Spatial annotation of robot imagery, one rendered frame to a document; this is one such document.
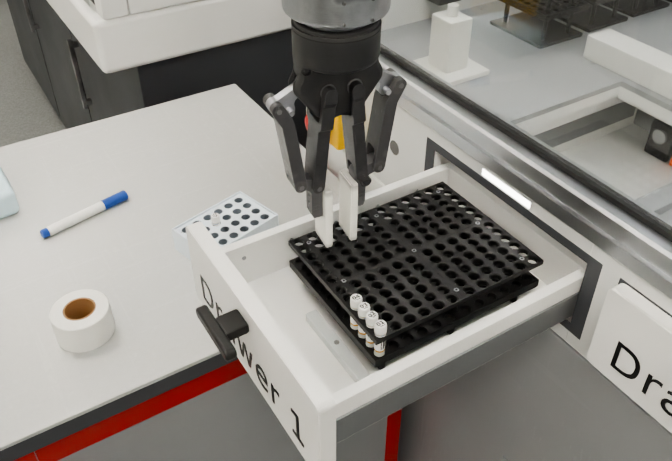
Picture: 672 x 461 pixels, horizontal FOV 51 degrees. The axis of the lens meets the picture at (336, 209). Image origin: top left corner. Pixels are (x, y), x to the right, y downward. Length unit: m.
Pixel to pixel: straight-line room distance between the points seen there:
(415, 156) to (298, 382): 0.44
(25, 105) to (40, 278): 2.17
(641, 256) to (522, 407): 0.34
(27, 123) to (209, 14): 1.68
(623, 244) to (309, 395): 0.34
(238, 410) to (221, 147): 0.46
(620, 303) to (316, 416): 0.32
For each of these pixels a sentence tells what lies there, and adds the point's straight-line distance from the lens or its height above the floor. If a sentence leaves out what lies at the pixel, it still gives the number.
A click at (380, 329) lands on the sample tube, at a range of 0.69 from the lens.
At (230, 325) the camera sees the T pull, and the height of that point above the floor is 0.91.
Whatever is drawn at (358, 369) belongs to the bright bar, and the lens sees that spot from 0.74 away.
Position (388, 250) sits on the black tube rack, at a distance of 0.79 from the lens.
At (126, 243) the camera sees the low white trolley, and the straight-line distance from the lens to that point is 1.06.
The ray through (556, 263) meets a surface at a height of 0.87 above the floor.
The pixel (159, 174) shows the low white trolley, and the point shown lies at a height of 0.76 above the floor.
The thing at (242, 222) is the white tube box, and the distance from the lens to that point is 1.00.
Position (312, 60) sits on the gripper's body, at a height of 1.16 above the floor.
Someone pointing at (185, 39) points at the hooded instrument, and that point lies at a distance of 1.45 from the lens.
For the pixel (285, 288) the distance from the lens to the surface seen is 0.84.
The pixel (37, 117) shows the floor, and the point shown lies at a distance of 3.06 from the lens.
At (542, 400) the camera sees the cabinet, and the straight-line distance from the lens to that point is 0.96.
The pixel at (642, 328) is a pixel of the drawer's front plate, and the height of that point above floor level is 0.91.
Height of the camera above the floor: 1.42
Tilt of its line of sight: 38 degrees down
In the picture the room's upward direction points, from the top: straight up
